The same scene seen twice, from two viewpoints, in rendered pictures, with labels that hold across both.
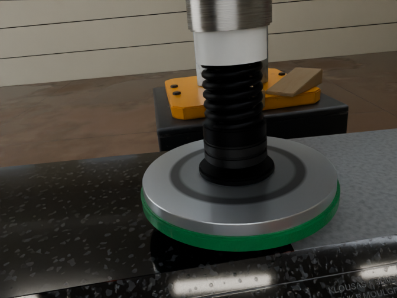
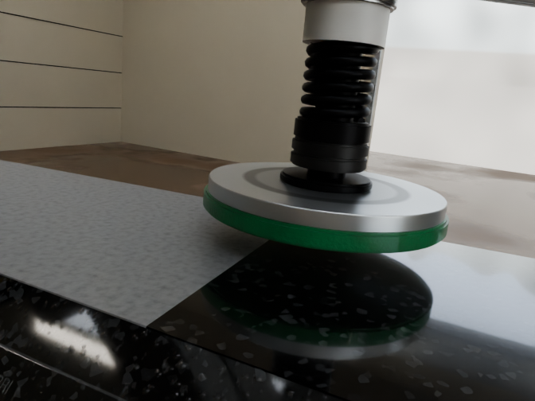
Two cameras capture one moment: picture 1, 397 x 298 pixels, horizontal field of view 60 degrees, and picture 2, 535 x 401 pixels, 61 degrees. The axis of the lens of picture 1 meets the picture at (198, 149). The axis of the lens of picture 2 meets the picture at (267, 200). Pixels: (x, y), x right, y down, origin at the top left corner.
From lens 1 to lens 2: 0.75 m
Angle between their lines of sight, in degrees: 137
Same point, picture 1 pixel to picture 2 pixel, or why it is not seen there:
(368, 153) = (42, 222)
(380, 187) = (148, 208)
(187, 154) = (370, 204)
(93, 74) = not seen: outside the picture
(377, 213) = (200, 205)
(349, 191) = (180, 216)
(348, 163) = (101, 226)
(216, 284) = not seen: hidden behind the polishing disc
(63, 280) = (525, 259)
